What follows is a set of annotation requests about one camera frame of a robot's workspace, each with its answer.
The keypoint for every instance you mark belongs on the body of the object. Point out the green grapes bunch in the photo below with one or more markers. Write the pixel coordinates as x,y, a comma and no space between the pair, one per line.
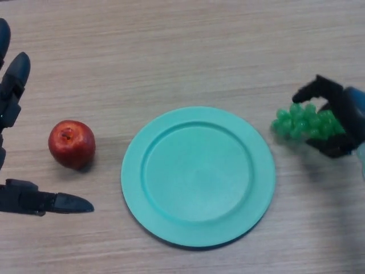
302,122

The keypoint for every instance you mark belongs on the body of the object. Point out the green round plate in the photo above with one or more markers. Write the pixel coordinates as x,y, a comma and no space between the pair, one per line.
199,179

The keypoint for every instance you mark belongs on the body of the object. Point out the red apple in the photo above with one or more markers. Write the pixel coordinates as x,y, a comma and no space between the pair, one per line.
71,145

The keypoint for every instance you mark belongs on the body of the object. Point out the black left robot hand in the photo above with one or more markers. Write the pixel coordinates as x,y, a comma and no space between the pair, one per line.
11,94

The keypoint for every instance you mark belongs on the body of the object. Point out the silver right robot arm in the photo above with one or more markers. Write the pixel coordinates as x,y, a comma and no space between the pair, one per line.
362,162

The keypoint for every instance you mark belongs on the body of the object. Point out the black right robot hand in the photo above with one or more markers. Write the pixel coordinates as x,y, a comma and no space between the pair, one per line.
349,117

